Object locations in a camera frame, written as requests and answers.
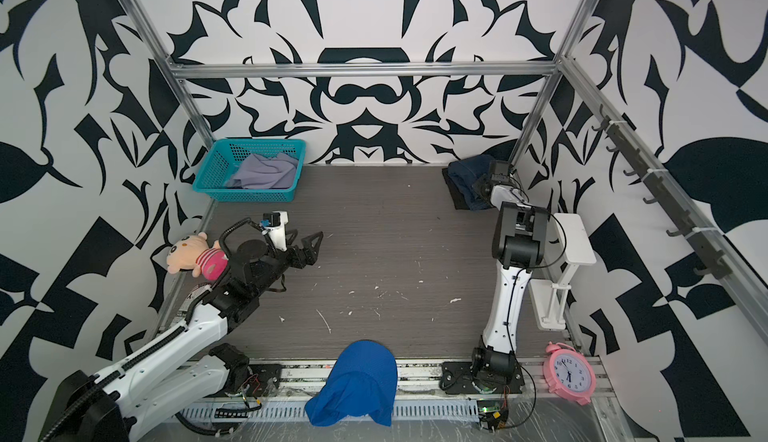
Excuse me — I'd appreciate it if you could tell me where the dark blue denim skirt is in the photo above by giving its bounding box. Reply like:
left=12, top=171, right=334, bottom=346
left=446, top=154, right=494, bottom=211

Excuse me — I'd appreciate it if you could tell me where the lavender grey skirt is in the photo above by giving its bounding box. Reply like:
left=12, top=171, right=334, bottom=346
left=227, top=153, right=299, bottom=190

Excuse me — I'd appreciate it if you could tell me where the black skirt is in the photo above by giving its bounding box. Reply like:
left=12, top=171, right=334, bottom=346
left=441, top=168, right=469, bottom=210

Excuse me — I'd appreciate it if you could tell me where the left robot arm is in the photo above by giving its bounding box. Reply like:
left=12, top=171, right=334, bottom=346
left=39, top=227, right=324, bottom=441

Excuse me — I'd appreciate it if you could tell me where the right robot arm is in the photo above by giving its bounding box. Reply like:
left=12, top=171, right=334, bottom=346
left=471, top=160, right=550, bottom=386

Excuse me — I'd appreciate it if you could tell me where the pink plush toy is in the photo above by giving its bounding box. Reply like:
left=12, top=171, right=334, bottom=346
left=166, top=232, right=228, bottom=281

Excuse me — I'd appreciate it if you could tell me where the teal plastic basket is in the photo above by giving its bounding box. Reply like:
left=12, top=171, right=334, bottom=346
left=193, top=138, right=307, bottom=203

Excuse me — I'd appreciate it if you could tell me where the white shelf stand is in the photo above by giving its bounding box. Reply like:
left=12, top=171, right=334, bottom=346
left=528, top=213, right=596, bottom=331

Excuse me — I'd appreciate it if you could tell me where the blue cloth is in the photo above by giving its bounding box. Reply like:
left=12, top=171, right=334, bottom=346
left=305, top=340, right=399, bottom=427

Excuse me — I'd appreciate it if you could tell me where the pink alarm clock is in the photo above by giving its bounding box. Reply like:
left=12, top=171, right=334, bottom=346
left=543, top=342, right=597, bottom=406

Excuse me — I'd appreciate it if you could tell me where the small green circuit board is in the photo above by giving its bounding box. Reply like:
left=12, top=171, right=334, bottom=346
left=477, top=400, right=509, bottom=432

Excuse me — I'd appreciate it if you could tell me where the black corrugated cable conduit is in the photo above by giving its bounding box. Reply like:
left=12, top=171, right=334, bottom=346
left=38, top=217, right=265, bottom=442

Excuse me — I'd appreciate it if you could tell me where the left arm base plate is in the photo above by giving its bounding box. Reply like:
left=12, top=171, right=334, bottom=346
left=211, top=363, right=283, bottom=398

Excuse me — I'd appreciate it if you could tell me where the grey wall hook rack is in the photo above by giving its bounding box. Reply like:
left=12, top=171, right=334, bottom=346
left=593, top=104, right=733, bottom=280

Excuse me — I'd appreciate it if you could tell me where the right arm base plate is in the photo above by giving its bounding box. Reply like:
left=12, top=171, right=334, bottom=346
left=438, top=361, right=525, bottom=395

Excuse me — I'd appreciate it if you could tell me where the aluminium frame crossbar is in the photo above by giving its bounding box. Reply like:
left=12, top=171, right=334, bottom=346
left=170, top=61, right=556, bottom=79

